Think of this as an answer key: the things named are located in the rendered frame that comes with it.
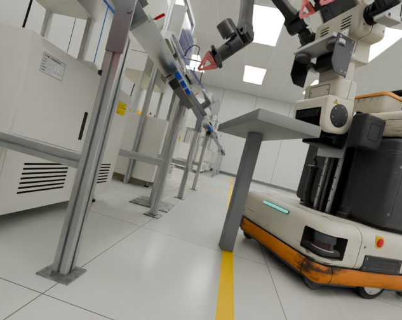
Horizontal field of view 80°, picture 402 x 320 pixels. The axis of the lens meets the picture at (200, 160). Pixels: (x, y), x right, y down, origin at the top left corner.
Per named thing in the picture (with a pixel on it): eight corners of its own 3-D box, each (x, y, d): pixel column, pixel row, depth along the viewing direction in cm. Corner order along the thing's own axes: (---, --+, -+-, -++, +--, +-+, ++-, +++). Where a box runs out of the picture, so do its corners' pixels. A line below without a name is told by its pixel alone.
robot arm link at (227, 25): (256, 35, 101) (241, 46, 108) (242, 9, 98) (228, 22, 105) (241, 44, 94) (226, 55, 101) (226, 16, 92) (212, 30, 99)
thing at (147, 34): (180, 97, 132) (191, 90, 132) (130, 32, 67) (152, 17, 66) (179, 95, 133) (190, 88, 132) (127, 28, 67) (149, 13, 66)
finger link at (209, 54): (192, 60, 99) (211, 47, 98) (195, 67, 106) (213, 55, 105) (201, 74, 99) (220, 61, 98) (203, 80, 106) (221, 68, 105)
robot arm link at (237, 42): (246, 45, 97) (243, 47, 102) (237, 28, 95) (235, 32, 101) (232, 54, 98) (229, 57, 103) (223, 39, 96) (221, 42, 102)
